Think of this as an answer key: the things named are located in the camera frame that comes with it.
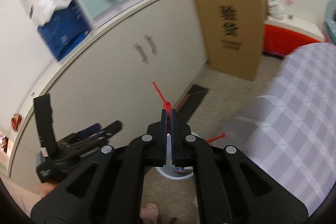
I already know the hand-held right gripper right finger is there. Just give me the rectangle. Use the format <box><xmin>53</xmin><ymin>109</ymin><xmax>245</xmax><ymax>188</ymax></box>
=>
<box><xmin>171</xmin><ymin>110</ymin><xmax>308</xmax><ymax>224</ymax></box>

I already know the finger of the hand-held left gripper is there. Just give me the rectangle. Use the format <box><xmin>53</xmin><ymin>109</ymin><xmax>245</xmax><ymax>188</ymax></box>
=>
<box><xmin>78</xmin><ymin>120</ymin><xmax>124</xmax><ymax>147</ymax></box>
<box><xmin>59</xmin><ymin>123</ymin><xmax>102</xmax><ymax>145</ymax></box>

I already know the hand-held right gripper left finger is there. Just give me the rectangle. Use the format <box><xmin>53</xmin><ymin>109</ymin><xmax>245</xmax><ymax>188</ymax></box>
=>
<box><xmin>30</xmin><ymin>110</ymin><xmax>169</xmax><ymax>224</ymax></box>

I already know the blue plastic bin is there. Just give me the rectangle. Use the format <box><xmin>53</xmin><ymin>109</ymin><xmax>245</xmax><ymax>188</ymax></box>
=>
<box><xmin>154</xmin><ymin>132</ymin><xmax>195</xmax><ymax>180</ymax></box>

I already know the red twist tie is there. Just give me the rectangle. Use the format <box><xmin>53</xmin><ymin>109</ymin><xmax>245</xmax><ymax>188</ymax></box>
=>
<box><xmin>152</xmin><ymin>81</ymin><xmax>226</xmax><ymax>144</ymax></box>

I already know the small red object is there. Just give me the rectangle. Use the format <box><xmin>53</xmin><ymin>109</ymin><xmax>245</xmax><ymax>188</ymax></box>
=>
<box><xmin>10</xmin><ymin>113</ymin><xmax>23</xmax><ymax>132</ymax></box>

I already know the long white cabinet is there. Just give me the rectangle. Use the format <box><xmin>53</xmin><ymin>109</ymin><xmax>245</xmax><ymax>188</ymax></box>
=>
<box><xmin>6</xmin><ymin>0</ymin><xmax>211</xmax><ymax>180</ymax></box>

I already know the pink slipper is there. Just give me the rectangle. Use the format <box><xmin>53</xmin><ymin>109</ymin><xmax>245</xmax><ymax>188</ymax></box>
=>
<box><xmin>140</xmin><ymin>203</ymin><xmax>160</xmax><ymax>224</ymax></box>

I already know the tall cardboard box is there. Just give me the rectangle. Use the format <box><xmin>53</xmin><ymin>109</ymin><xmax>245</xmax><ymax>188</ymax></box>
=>
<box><xmin>190</xmin><ymin>0</ymin><xmax>266</xmax><ymax>82</ymax></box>

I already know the red storage box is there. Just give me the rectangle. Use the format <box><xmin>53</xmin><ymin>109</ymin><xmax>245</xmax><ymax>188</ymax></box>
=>
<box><xmin>262</xmin><ymin>24</ymin><xmax>324</xmax><ymax>57</ymax></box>

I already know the white plastic bag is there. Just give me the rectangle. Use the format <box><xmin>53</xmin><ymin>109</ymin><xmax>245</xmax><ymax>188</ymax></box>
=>
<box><xmin>269</xmin><ymin>0</ymin><xmax>286</xmax><ymax>20</ymax></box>

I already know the teal bunk bed frame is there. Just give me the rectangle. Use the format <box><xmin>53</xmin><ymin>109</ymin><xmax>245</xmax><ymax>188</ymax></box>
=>
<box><xmin>324</xmin><ymin>0</ymin><xmax>336</xmax><ymax>44</ymax></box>

